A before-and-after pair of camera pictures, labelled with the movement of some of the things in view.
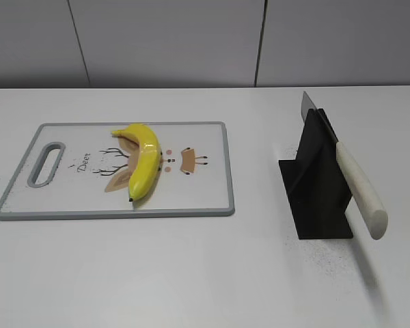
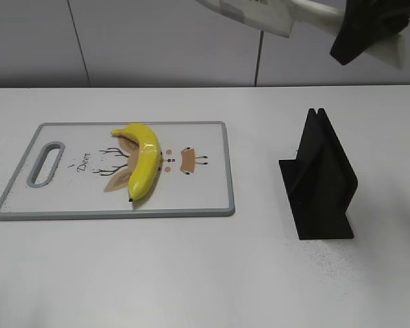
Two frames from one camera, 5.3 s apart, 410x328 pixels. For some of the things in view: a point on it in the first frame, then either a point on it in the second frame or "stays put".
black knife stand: x=316 y=184 stays put
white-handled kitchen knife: x=374 y=213 to x=281 y=16
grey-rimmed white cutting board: x=83 y=171 stays put
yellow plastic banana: x=147 y=167 stays put
